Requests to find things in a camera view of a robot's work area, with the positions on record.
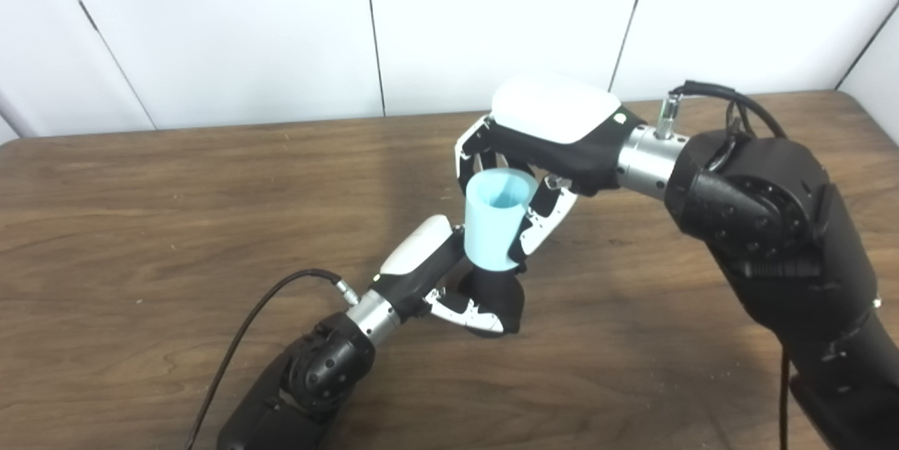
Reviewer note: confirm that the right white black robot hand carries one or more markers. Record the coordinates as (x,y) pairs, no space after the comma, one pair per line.
(555,123)

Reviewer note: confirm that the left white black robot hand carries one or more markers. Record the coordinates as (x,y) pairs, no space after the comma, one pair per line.
(421,260)

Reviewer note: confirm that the black funnel-shaped nozzle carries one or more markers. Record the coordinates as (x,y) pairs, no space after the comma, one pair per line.
(502,299)

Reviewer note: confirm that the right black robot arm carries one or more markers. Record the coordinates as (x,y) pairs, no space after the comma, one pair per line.
(786,239)

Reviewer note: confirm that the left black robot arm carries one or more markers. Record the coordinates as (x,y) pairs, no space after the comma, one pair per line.
(309,373)

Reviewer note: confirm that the white wall corner trim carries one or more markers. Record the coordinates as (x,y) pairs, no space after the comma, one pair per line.
(14,116)

